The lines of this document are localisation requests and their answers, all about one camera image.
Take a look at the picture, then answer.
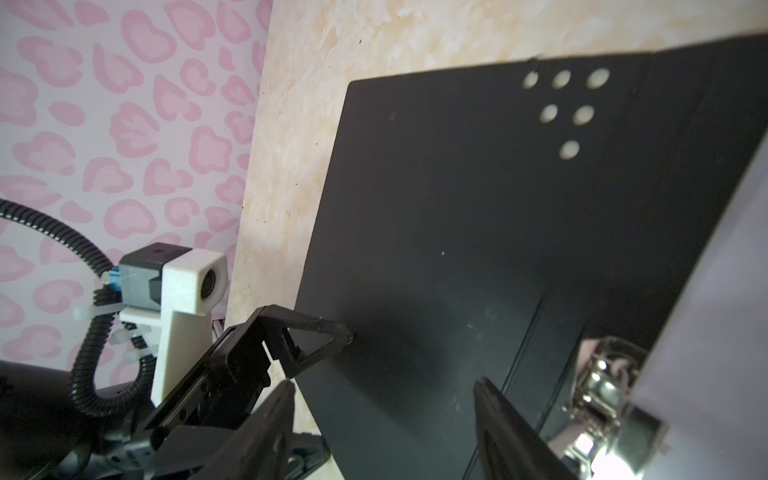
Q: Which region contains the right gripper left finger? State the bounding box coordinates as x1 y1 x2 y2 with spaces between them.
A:
197 380 296 479

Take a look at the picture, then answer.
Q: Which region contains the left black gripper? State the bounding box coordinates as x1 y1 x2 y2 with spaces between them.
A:
140 305 354 474

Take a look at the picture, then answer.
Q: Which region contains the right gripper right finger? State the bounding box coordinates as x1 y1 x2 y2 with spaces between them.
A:
474 377 574 480

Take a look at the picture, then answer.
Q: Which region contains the paper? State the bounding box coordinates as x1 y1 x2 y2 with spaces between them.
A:
633 143 767 479

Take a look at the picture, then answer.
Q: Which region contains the black file folder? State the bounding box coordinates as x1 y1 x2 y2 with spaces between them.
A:
296 34 767 479

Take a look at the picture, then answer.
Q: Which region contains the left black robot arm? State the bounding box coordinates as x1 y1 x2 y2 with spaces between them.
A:
1 305 353 479

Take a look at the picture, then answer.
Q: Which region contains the metal folder clip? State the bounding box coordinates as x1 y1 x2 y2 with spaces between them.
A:
548 336 667 479

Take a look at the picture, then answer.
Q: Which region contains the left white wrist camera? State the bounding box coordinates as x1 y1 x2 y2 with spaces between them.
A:
102 242 229 406

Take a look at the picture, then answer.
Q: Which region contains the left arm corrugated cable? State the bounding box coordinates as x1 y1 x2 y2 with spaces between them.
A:
0 197 158 418

